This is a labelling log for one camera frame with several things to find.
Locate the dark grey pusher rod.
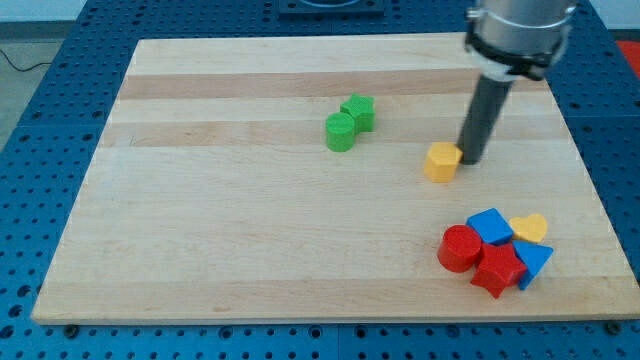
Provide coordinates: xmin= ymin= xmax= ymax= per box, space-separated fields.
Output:
xmin=457 ymin=75 xmax=513 ymax=165

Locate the yellow hexagon block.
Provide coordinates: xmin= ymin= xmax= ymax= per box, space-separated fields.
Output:
xmin=424 ymin=142 xmax=463 ymax=183

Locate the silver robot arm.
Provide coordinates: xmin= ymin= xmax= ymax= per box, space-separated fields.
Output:
xmin=457 ymin=0 xmax=577 ymax=165

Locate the green star block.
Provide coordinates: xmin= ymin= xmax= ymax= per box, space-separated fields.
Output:
xmin=340 ymin=93 xmax=376 ymax=134

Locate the blue cube block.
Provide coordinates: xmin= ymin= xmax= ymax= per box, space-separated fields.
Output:
xmin=466 ymin=208 xmax=514 ymax=246

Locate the yellow heart block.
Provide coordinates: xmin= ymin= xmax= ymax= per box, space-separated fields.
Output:
xmin=508 ymin=213 xmax=548 ymax=243

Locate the red cylinder block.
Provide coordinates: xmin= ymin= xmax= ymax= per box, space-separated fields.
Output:
xmin=437 ymin=224 xmax=482 ymax=273

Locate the green cylinder block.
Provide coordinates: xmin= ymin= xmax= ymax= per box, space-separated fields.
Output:
xmin=325 ymin=112 xmax=355 ymax=152

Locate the blue triangle block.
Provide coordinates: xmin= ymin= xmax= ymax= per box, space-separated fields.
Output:
xmin=512 ymin=240 xmax=554 ymax=291

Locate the red star block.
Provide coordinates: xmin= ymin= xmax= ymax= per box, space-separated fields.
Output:
xmin=470 ymin=243 xmax=527 ymax=298

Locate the wooden board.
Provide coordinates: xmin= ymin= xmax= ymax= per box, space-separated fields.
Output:
xmin=32 ymin=33 xmax=639 ymax=325

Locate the black cable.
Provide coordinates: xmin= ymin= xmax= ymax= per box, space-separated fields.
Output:
xmin=0 ymin=48 xmax=54 ymax=74

